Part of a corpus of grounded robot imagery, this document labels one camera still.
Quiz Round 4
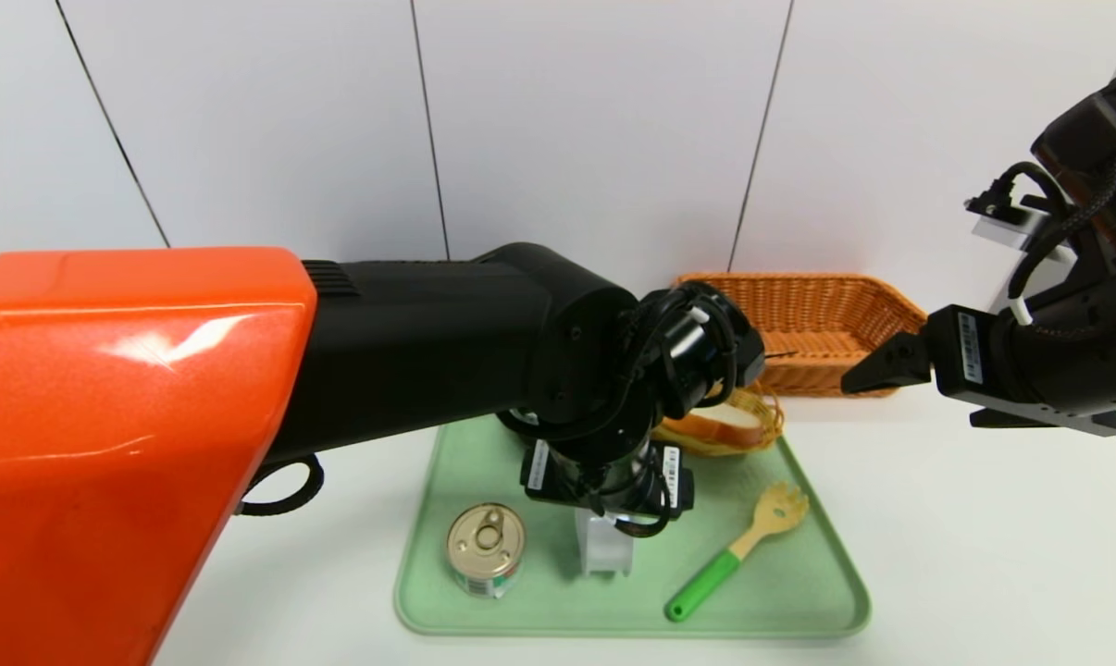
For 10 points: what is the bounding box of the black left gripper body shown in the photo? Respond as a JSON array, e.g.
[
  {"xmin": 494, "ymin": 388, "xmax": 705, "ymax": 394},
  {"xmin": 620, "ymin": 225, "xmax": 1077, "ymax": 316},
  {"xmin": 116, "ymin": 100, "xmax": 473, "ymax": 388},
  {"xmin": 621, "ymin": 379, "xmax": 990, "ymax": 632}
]
[{"xmin": 519, "ymin": 437, "xmax": 695, "ymax": 522}]

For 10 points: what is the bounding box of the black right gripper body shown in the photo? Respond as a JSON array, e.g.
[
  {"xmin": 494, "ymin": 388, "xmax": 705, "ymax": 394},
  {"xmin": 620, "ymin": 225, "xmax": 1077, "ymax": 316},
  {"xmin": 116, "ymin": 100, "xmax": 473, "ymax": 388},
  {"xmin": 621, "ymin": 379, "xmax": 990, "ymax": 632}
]
[{"xmin": 923, "ymin": 303, "xmax": 1082, "ymax": 415}]

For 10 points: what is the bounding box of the white plastic spool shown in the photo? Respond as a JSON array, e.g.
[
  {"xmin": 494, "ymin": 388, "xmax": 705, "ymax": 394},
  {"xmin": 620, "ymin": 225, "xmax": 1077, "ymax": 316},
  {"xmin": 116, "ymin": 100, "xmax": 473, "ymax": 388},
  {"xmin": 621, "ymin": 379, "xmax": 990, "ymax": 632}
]
[{"xmin": 574, "ymin": 507, "xmax": 635, "ymax": 577}]

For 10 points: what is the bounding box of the pasta spoon with green handle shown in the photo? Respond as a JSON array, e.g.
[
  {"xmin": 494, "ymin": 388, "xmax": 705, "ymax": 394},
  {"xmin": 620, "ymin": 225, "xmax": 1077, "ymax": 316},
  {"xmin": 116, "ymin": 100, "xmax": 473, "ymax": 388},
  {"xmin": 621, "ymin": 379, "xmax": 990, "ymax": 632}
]
[{"xmin": 664, "ymin": 481, "xmax": 811, "ymax": 623}]

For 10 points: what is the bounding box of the orange wicker basket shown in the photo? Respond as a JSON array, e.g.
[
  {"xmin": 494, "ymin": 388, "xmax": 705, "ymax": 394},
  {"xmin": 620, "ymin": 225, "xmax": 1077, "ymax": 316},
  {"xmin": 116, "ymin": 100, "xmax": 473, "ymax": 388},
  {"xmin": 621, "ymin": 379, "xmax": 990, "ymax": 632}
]
[{"xmin": 676, "ymin": 272, "xmax": 929, "ymax": 399}]

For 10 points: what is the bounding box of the small yellow wicker basket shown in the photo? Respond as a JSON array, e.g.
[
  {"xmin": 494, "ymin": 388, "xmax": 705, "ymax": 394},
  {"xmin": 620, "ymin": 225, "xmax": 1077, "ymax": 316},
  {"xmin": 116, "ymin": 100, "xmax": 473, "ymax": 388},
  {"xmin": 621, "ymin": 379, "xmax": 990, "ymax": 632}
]
[{"xmin": 655, "ymin": 387, "xmax": 786, "ymax": 459}]

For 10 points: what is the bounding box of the tin can with gold lid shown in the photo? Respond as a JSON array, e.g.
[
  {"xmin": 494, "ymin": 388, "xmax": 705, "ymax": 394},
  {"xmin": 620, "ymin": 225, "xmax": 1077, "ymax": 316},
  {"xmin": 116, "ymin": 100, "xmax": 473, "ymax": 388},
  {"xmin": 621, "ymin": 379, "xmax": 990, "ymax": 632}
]
[{"xmin": 444, "ymin": 502, "xmax": 527, "ymax": 599}]

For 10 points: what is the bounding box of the light green plastic tray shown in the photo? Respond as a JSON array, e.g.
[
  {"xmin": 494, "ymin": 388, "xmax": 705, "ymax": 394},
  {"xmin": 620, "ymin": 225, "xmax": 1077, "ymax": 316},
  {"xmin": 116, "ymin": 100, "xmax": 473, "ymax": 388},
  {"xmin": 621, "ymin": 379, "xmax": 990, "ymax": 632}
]
[{"xmin": 393, "ymin": 407, "xmax": 872, "ymax": 639}]

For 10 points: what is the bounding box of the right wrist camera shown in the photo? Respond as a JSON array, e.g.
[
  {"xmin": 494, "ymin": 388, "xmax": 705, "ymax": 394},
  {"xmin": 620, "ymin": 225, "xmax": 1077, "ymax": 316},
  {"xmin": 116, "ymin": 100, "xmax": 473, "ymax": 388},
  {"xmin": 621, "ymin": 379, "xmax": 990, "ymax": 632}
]
[{"xmin": 963, "ymin": 180, "xmax": 1077, "ymax": 253}]

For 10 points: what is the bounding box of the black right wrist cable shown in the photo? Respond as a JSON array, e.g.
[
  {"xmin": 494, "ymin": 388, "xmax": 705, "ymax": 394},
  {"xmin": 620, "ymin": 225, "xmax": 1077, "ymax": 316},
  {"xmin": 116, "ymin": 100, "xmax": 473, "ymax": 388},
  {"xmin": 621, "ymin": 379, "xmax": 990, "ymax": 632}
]
[{"xmin": 1007, "ymin": 159, "xmax": 1116, "ymax": 327}]

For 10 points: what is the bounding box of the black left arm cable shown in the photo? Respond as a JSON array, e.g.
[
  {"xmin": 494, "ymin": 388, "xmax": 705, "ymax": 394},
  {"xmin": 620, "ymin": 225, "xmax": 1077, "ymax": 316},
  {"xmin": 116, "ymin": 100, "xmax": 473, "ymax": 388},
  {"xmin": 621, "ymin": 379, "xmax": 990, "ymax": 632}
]
[{"xmin": 237, "ymin": 453, "xmax": 325, "ymax": 517}]

